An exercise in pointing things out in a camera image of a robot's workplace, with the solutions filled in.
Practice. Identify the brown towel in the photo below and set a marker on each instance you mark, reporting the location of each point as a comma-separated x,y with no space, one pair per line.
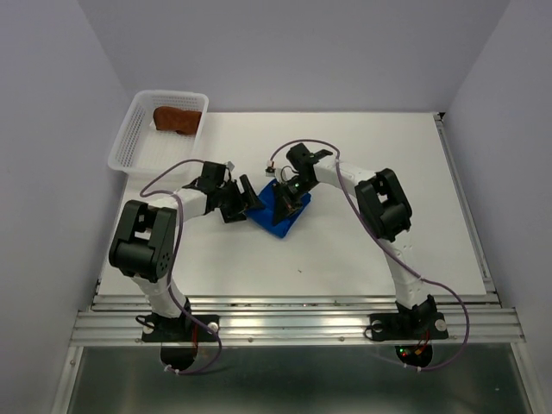
181,122

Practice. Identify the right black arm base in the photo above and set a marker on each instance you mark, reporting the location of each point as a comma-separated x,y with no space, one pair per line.
421,322

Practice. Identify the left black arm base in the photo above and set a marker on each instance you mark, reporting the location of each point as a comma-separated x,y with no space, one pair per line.
159,329

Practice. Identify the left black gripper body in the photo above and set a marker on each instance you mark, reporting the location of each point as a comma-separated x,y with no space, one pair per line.
231,200

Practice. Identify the blue towel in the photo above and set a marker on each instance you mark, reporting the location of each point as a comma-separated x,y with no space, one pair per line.
279,211

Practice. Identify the white plastic basket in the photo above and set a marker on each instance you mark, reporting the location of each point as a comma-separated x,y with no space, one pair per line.
141,149

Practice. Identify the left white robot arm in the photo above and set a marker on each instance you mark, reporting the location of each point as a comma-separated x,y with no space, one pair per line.
148,231

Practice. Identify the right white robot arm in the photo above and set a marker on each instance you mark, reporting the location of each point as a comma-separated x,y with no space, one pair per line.
377,198

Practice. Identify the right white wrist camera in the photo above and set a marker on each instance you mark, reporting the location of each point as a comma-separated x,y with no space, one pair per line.
281,174

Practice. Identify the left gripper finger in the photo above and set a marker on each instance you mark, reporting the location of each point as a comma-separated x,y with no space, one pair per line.
253,204
248,193

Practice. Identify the aluminium rail frame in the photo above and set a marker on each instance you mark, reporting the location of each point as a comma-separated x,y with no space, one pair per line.
293,311

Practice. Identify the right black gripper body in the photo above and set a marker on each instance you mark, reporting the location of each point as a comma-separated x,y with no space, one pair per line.
290,193

